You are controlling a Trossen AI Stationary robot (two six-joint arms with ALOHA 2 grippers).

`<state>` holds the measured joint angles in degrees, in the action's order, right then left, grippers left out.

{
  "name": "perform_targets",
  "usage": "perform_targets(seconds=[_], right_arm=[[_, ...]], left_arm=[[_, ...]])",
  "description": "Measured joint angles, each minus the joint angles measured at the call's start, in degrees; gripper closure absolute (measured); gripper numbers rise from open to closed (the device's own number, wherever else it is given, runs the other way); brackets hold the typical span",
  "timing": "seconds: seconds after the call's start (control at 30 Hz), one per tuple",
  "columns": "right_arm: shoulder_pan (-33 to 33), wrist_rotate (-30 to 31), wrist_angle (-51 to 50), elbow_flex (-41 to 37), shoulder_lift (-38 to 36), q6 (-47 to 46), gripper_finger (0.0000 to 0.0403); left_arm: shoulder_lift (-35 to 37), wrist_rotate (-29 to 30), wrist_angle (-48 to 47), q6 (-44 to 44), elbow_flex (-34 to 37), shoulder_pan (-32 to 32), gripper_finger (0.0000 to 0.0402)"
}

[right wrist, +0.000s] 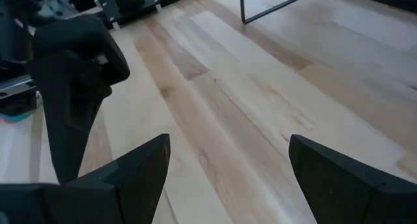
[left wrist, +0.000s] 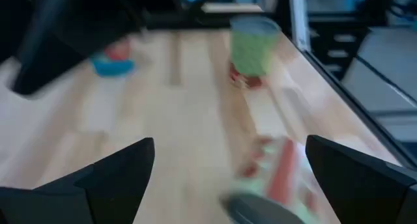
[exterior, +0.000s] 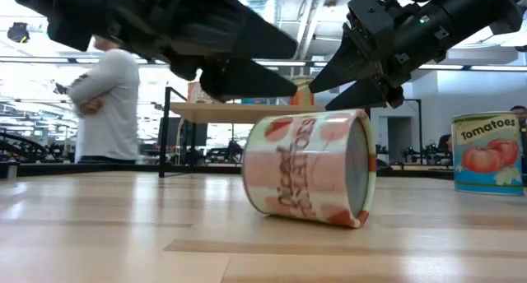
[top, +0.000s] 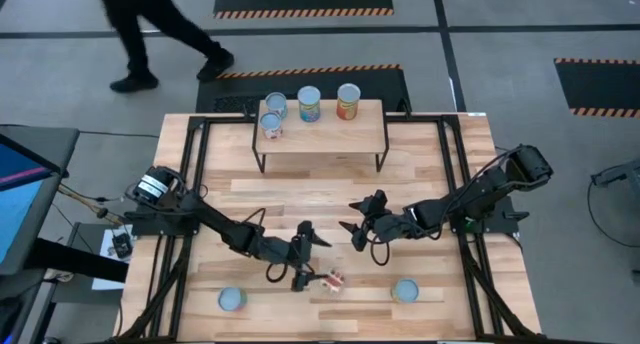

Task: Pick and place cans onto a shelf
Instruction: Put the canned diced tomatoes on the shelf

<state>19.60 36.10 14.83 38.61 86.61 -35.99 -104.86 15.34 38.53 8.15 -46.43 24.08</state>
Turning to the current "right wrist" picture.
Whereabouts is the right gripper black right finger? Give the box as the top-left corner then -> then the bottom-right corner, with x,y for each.
288,134 -> 417,224

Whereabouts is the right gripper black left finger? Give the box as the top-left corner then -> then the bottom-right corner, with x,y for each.
0,133 -> 171,224

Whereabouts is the silver metal bracket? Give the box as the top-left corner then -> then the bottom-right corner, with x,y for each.
0,74 -> 35,100

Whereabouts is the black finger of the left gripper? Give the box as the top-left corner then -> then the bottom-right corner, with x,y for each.
29,59 -> 113,185

